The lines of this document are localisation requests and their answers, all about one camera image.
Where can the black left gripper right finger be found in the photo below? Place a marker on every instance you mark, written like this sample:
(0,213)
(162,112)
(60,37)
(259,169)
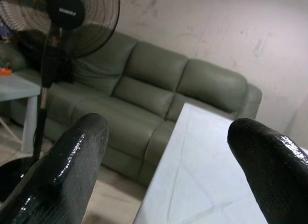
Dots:
(276,175)

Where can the black standing fan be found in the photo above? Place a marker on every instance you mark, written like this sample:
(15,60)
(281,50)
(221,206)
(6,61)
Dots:
(65,9)

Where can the small pale side table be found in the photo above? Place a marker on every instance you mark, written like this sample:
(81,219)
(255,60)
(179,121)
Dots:
(14,89)

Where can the white plastic table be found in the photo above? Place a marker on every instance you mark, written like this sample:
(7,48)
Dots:
(192,161)

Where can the small orange object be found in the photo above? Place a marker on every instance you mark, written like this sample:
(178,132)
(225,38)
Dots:
(4,71)

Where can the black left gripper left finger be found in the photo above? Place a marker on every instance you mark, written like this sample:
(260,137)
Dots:
(69,175)

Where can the green leather sofa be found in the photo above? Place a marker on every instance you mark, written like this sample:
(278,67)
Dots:
(144,89)

